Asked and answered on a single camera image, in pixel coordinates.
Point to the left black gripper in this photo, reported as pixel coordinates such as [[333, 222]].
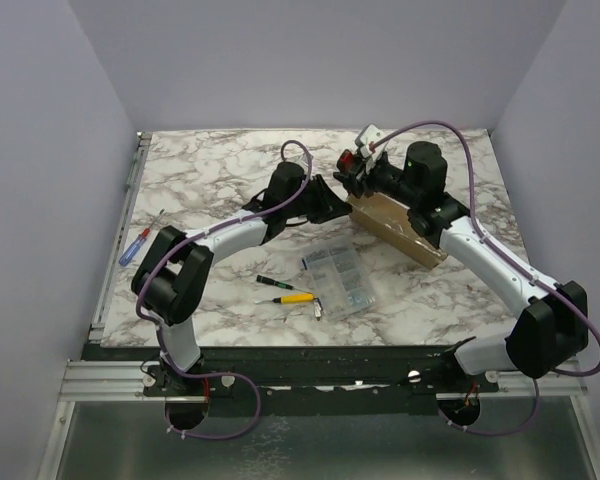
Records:
[[329, 205]]

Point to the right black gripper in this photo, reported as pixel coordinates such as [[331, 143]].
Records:
[[360, 176]]

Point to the brown cardboard express box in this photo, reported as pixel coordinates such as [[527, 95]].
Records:
[[388, 220]]

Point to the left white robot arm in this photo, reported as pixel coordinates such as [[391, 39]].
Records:
[[171, 279]]

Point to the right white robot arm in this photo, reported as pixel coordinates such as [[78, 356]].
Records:
[[549, 328]]

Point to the clear plastic screw organizer box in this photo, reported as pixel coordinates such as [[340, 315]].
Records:
[[338, 277]]

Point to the black green precision screwdriver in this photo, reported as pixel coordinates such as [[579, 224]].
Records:
[[272, 282]]

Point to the small metal hex key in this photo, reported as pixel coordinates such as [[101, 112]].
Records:
[[318, 309]]

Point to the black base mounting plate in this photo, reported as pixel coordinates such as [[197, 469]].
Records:
[[330, 381]]

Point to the red blue screwdriver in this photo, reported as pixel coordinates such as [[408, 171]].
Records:
[[131, 251]]

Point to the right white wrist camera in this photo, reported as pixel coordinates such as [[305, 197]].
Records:
[[369, 146]]

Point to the yellow handled screwdriver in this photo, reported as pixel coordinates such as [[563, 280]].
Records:
[[289, 299]]

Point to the left side metal rail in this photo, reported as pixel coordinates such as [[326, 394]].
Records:
[[131, 189]]

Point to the aluminium frame rail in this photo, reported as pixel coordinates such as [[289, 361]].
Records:
[[122, 381]]

